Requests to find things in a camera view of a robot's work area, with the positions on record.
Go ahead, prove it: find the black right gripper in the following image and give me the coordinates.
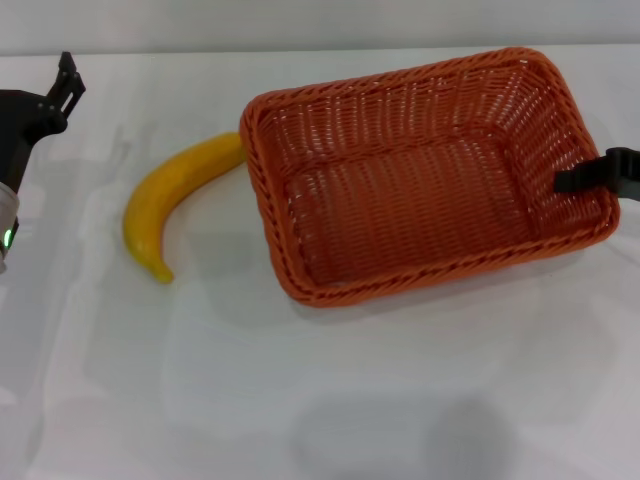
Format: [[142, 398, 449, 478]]
[[553, 147, 640, 204]]

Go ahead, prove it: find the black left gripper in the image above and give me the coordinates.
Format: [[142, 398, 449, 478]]
[[0, 51, 86, 194]]

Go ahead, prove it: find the yellow banana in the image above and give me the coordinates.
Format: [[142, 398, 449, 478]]
[[123, 131, 247, 286]]

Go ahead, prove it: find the orange woven rectangular basket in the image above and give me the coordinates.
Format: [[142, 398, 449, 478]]
[[238, 47, 621, 307]]

